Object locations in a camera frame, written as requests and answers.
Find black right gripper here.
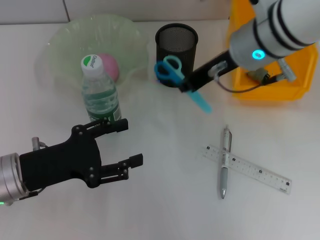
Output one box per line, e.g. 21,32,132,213
178,49,240,94

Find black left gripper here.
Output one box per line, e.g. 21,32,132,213
19,117,144,192

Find blue scissors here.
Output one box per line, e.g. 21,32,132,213
154,55,213,115

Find clear green-label water bottle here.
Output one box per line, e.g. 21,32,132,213
79,54,123,135

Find grey retractable pen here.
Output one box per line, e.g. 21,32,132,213
219,124,233,200

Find transparent plastic ruler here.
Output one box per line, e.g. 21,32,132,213
202,143,293,195

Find black mesh pen cup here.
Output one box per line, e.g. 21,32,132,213
154,22,199,88

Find pink peach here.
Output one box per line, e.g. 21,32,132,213
97,52,120,82

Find green wavy glass plate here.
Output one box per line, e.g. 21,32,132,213
34,13,150,93

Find yellow plastic storage bin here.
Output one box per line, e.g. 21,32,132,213
226,0,317,101

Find left gripper cable with connector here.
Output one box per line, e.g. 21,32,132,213
31,136,48,151

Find right gripper cable with connectors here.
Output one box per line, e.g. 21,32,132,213
208,58,297,95

